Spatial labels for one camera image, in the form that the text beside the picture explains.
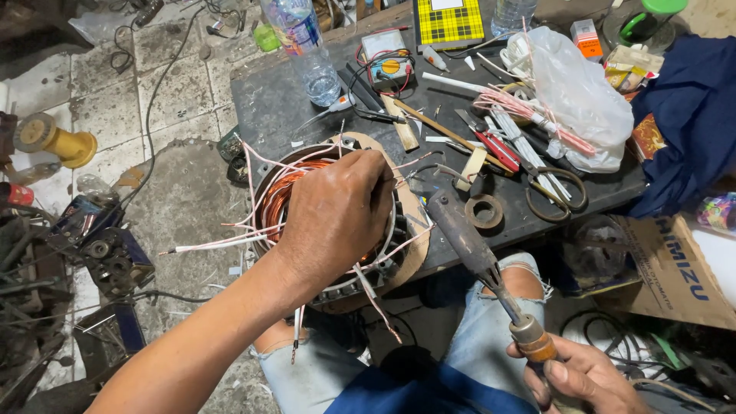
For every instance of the black flat bars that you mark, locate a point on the black flat bars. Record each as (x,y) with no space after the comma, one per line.
(359,89)

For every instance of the heap of paper packets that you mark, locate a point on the heap of paper packets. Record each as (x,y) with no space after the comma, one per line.
(629,69)

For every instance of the person's right hand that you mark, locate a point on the person's right hand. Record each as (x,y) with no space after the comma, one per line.
(598,385)

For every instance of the heap of motor parts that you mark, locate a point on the heap of motor parts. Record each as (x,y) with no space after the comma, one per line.
(109,259)

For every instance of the grey multimeter with yellow dial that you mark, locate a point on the grey multimeter with yellow dial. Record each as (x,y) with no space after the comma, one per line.
(391,66)

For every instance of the yellow plaid notebook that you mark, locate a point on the yellow plaid notebook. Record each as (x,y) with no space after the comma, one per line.
(449,22)

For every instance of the person's blue shirt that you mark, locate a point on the person's blue shirt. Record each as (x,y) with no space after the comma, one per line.
(425,394)

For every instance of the bundle of white sleeving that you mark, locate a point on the bundle of white sleeving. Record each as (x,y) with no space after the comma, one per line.
(526,149)

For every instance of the black test probe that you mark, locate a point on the black test probe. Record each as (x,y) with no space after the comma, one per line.
(379,115)

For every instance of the red can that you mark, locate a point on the red can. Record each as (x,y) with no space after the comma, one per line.
(18,195)

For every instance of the small white glue tube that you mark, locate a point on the small white glue tube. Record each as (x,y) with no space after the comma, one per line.
(434,57)

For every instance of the small black motor parts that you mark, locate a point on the small black motor parts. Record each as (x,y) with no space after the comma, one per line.
(233,150)

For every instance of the glass jar with green lid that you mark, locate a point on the glass jar with green lid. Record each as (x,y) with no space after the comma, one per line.
(641,26)

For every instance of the person's left hand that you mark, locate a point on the person's left hand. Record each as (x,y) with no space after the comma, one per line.
(333,224)

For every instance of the long thin wooden stick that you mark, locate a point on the long thin wooden stick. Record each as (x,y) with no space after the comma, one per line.
(443,129)

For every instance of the colourful printed can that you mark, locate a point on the colourful printed can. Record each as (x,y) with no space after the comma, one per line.
(719,211)

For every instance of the flat wooden block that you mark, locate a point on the flat wooden block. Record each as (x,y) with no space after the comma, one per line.
(402,129)

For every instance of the old metal scissors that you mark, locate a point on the old metal scissors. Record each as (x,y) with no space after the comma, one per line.
(540,181)

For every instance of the person's left fingers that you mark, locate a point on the person's left fingers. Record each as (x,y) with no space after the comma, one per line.
(368,169)

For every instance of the clear plastic water bottle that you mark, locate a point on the clear plastic water bottle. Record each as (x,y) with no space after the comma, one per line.
(310,63)

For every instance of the small clear bottle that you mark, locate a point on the small clear bottle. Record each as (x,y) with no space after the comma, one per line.
(95,188)

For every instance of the person's torn blue jeans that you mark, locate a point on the person's torn blue jeans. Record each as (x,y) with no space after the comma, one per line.
(489,328)

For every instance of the motor stator with copper winding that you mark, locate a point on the motor stator with copper winding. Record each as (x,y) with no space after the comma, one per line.
(287,192)

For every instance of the brown cardboard box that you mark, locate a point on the brown cardboard box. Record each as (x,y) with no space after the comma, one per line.
(673,276)

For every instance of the dark blue cloth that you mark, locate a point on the dark blue cloth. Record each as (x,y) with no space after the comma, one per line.
(690,126)

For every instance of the white plastic bag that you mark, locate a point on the white plastic bag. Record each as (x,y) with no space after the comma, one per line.
(581,98)

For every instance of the white sleeve tube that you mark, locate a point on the white sleeve tube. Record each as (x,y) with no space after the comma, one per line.
(451,82)

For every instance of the small orange and white box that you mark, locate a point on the small orange and white box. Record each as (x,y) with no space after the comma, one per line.
(587,41)

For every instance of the red and gold packet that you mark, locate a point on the red and gold packet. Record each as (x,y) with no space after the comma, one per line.
(648,138)

